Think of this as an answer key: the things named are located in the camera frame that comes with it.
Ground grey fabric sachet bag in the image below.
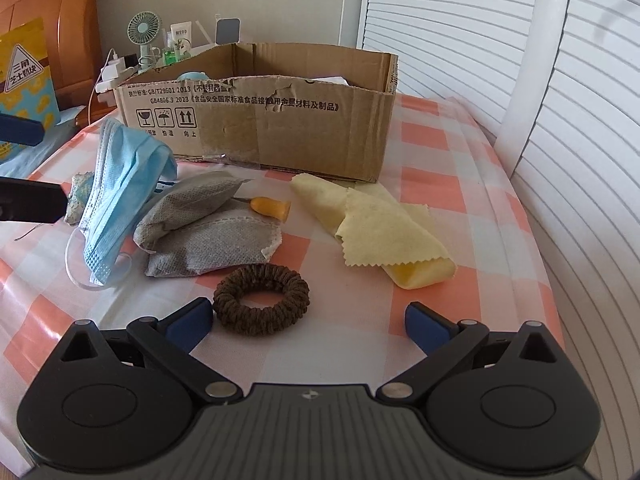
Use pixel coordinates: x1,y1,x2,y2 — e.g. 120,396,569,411
132,170,243,253
144,210,283,278

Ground yellow cleaning cloth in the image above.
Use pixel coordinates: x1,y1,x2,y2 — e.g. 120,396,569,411
290,173,458,291

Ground white charger plug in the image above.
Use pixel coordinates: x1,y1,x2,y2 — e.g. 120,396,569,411
102,57,128,83

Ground blue floral tasselled pouch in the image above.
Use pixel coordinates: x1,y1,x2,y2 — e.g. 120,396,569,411
64,171,98,226

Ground white louvered doors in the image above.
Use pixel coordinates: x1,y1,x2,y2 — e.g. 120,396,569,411
342,0,640,480

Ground brown hair scrunchie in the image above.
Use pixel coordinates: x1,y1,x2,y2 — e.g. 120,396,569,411
212,262,311,338

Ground wooden headboard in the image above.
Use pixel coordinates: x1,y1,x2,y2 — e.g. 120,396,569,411
0,0,118,111

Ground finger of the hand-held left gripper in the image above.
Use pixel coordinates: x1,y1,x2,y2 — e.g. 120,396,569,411
0,176,68,224
0,114,45,147

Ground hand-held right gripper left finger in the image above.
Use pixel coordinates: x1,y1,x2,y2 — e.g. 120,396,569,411
59,297,238,404

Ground grey square device white frame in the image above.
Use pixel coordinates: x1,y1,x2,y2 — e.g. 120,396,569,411
216,17,242,45

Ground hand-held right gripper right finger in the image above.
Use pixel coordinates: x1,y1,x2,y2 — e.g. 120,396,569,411
376,302,563,405

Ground yellow snack bag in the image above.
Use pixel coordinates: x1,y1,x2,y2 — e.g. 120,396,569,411
0,17,61,158

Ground white router with antennas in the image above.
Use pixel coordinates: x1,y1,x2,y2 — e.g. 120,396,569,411
195,19,221,53

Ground orange white checkered tablecloth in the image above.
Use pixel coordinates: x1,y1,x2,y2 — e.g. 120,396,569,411
0,92,566,461

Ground white curved frame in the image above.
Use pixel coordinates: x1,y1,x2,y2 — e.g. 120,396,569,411
492,0,573,178

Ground clear bottle green label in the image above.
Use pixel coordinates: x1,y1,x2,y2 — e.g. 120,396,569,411
162,30,193,66

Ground white charging cable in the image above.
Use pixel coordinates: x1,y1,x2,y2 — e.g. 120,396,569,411
84,49,118,123

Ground brown cardboard box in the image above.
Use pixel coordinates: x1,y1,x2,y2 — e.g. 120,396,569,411
112,42,399,184

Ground wooden nightstand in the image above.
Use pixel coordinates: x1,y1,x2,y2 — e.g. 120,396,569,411
72,87,121,126

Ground blue face mask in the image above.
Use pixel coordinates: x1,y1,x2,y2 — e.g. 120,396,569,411
66,119,178,288

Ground small green desk fan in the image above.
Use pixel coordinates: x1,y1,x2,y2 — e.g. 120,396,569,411
126,12,163,71

